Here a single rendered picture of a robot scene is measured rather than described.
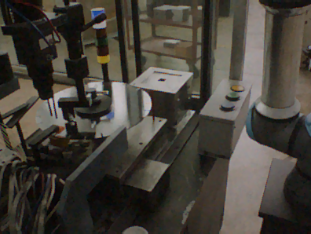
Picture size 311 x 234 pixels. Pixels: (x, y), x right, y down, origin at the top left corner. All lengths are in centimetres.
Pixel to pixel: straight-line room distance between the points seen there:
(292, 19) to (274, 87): 17
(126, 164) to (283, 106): 43
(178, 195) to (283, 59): 45
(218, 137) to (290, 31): 41
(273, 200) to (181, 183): 26
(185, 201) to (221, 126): 25
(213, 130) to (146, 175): 26
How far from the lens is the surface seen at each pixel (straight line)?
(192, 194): 91
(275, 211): 90
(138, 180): 85
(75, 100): 84
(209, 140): 101
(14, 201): 74
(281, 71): 77
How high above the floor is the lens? 139
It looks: 31 degrees down
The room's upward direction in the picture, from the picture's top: 3 degrees counter-clockwise
